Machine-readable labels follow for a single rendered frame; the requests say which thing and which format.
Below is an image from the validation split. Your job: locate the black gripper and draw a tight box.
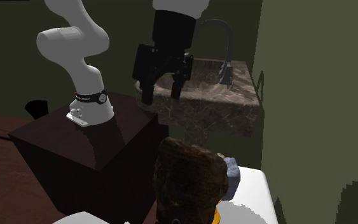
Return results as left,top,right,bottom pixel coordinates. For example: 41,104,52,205
132,10,197,106

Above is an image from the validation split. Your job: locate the dark grey curved faucet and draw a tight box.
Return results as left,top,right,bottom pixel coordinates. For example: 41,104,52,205
196,18,235,87

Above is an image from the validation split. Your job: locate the brown rough lump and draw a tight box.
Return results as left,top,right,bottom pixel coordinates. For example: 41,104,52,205
152,136,230,224

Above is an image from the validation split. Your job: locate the dark brown robot stand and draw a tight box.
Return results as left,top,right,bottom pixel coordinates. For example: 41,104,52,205
8,91,170,224

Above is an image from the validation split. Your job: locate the blue-grey block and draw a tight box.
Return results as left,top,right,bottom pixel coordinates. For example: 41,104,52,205
223,157,242,202

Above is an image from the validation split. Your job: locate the black cup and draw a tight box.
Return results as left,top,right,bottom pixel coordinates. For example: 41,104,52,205
24,99,50,120

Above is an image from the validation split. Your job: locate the yellow round object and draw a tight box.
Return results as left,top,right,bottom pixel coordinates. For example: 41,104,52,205
212,199,223,224

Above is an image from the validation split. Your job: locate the brown marble pedestal sink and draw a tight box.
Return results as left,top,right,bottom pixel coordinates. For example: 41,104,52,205
134,57,261,147

